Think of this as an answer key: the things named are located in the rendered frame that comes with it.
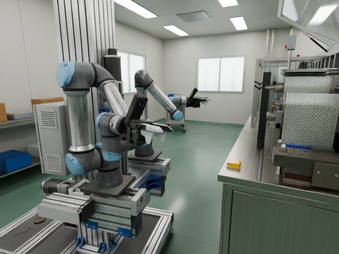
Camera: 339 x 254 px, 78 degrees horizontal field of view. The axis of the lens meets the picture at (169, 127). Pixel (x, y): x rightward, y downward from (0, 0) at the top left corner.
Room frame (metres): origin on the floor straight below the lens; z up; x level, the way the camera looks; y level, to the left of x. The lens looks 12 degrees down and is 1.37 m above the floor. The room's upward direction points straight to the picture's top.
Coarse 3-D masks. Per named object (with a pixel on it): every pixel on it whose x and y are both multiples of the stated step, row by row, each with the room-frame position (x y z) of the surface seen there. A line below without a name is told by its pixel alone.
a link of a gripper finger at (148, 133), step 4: (148, 124) 0.63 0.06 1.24; (148, 128) 0.60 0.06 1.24; (152, 128) 0.60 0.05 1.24; (156, 128) 0.60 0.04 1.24; (160, 128) 0.60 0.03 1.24; (144, 132) 0.63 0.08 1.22; (148, 132) 0.61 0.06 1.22; (152, 132) 0.60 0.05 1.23; (160, 132) 0.59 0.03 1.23; (144, 136) 0.63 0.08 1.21; (148, 136) 0.61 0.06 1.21; (152, 136) 0.60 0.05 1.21; (148, 140) 0.61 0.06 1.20; (148, 144) 0.61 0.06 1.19
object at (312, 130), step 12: (288, 120) 1.11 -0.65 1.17; (300, 120) 1.09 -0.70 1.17; (312, 120) 1.07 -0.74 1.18; (324, 120) 1.05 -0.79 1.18; (336, 120) 1.03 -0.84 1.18; (288, 132) 1.11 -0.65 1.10; (300, 132) 1.09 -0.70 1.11; (312, 132) 1.07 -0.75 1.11; (324, 132) 1.04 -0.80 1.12; (288, 144) 1.11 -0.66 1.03; (300, 144) 1.08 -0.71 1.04; (312, 144) 1.06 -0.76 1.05; (324, 144) 1.04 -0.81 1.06
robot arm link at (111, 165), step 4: (96, 144) 1.05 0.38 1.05; (100, 144) 1.06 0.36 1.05; (96, 148) 1.03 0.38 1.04; (100, 148) 1.03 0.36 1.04; (100, 152) 1.01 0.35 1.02; (100, 156) 1.00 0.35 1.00; (104, 160) 1.01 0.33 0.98; (104, 164) 1.02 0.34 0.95; (108, 164) 1.03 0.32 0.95; (112, 164) 1.05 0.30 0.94; (116, 164) 1.06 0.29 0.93; (100, 168) 1.04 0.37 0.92; (104, 168) 1.03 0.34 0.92; (108, 168) 1.03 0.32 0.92; (112, 168) 1.04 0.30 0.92
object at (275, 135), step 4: (276, 112) 1.21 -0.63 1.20; (280, 112) 1.20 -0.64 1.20; (272, 116) 1.22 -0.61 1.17; (276, 116) 1.20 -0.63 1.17; (280, 116) 1.20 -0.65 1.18; (276, 120) 1.20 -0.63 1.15; (280, 120) 1.19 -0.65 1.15; (268, 124) 1.23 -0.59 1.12; (272, 124) 1.21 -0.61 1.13; (276, 124) 1.20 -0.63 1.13; (276, 128) 1.20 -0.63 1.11; (272, 132) 1.22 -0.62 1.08; (276, 132) 1.21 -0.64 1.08; (272, 136) 1.22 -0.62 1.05; (276, 136) 1.21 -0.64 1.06; (272, 140) 1.21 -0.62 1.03; (276, 140) 1.21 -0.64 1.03; (272, 144) 1.21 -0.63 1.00; (272, 148) 1.21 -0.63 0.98; (272, 152) 1.21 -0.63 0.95; (268, 156) 1.25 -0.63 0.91
